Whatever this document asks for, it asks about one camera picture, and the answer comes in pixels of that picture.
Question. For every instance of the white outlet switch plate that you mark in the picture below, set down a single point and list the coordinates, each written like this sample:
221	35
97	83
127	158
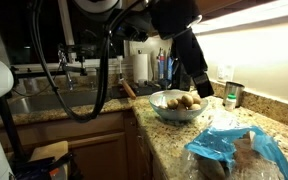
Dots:
225	73

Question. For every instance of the wooden wall cabinet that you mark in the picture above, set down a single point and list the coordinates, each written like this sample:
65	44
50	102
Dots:
224	5

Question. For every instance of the small white bottle green cap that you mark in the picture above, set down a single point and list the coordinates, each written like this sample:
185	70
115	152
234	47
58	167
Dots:
230	103

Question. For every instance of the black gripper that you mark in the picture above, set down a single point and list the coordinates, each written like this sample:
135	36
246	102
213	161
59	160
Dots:
174	16

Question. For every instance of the wooden base cabinet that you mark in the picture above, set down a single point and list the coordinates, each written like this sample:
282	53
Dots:
97	156

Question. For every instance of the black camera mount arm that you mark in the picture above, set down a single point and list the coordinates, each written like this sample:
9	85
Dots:
37	72

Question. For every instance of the blue clear plastic potato bag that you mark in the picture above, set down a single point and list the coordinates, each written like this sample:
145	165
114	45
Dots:
214	143

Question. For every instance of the blue bottle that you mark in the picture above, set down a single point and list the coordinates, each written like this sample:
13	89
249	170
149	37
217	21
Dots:
161	65
169	68

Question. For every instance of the chrome faucet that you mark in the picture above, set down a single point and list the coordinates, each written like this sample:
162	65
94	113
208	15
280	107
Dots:
69	81

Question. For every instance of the black equipment bag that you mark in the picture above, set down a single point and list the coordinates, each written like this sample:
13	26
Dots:
40	170

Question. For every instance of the light wooden board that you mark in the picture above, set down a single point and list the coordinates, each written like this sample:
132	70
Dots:
49	151

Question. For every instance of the black dish mat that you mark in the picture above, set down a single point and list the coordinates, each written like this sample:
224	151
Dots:
144	90

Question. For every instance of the white paper towel roll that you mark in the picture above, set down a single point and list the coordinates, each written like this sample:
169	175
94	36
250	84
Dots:
140	68

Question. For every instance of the stainless steel sink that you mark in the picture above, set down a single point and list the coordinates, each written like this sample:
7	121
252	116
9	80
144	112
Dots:
50	101

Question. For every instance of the under-cabinet strip light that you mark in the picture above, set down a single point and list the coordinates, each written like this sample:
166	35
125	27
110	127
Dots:
250	15

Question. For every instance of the glass bowl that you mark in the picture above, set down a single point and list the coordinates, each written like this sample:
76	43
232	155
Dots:
177	115

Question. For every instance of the black stand pole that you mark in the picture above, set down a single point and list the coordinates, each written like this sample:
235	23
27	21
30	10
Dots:
9	130

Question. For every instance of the stainless steel cup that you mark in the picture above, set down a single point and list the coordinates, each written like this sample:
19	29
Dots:
234	90

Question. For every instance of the dark window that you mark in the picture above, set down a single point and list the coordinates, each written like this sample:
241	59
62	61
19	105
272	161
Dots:
14	33

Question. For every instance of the black mounted camera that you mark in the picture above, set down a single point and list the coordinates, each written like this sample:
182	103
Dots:
80	50

